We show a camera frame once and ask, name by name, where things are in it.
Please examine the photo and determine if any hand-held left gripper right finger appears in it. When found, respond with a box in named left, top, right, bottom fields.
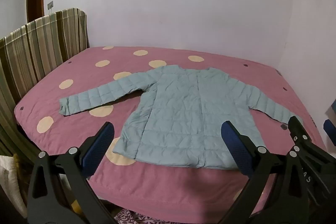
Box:
left=221, top=121, right=310, bottom=224

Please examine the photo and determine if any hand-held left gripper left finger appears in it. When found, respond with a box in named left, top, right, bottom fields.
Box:
left=26, top=122, right=116, bottom=224

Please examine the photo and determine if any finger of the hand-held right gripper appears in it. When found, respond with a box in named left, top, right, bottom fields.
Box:
left=323, top=119, right=336, bottom=147
left=288, top=116, right=315, bottom=159

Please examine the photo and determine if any light blue quilted jacket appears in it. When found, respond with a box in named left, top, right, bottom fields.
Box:
left=59, top=65, right=303, bottom=169

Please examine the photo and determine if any pink polka dot bed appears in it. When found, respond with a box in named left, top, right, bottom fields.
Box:
left=14, top=46, right=328, bottom=222

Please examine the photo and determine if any purple patterned cloth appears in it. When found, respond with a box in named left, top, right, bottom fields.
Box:
left=114, top=209, right=252, bottom=224

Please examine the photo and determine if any white cloth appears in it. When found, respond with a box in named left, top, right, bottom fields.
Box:
left=0, top=155, right=28, bottom=217

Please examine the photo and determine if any striped headboard cover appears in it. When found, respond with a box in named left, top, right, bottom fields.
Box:
left=0, top=7, right=89, bottom=159

